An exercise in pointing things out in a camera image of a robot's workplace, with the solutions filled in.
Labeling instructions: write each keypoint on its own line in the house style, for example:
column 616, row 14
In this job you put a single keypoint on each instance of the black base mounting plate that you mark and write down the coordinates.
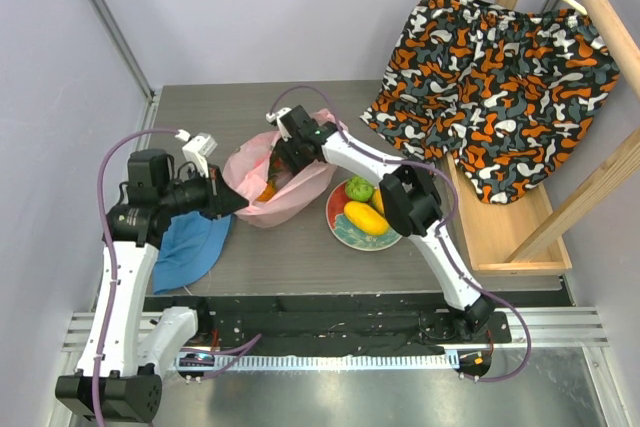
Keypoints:
column 388, row 324

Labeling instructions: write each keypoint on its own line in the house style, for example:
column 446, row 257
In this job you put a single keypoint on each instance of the red teal floral plate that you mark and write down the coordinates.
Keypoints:
column 349, row 234

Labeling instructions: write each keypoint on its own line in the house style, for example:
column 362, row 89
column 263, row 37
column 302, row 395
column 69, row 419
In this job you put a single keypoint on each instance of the pink plastic bag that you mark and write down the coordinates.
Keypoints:
column 246, row 172

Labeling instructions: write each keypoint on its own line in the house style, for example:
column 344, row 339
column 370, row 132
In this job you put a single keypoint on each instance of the orange fake pineapple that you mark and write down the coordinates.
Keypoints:
column 278, row 176

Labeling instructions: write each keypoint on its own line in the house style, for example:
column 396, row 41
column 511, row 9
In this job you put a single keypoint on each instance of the orange camouflage patterned shorts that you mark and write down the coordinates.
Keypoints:
column 509, row 95

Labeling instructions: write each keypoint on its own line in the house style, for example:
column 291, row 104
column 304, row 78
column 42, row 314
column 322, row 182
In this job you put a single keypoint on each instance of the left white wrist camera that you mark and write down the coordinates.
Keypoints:
column 197, row 149

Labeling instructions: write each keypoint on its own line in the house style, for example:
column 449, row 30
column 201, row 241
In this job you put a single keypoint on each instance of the blue bucket hat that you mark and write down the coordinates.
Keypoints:
column 189, row 249

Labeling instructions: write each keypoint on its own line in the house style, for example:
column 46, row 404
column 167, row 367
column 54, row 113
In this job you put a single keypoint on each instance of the yellow fake fruit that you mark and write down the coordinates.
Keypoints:
column 377, row 203

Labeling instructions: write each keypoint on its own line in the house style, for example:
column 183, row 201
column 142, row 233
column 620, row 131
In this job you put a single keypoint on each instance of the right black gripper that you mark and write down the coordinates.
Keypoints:
column 292, row 150

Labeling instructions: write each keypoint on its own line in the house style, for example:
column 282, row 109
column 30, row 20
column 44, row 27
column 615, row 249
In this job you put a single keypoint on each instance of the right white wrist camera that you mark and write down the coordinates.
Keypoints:
column 282, row 119

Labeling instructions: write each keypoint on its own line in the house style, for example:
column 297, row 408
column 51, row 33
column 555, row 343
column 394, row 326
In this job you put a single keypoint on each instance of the yellow orange fake mango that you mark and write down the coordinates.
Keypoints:
column 366, row 218

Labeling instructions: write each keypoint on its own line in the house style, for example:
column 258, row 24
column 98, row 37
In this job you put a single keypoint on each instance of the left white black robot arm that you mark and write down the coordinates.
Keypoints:
column 119, row 375

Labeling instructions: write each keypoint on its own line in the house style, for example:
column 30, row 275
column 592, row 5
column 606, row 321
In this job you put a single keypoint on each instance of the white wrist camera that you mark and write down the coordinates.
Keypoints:
column 197, row 149
column 282, row 119

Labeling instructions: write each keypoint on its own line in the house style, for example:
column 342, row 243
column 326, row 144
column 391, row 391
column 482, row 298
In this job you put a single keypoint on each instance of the aluminium rail with slotted strip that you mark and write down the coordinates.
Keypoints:
column 531, row 329

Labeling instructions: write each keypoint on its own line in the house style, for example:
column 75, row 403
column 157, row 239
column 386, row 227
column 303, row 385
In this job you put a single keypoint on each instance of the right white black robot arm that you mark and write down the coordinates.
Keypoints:
column 411, row 203

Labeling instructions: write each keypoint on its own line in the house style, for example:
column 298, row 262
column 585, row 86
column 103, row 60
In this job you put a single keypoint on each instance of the green fake fruit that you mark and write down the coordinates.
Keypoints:
column 359, row 189

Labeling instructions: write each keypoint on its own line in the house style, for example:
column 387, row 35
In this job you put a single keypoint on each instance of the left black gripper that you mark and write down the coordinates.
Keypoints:
column 220, row 199

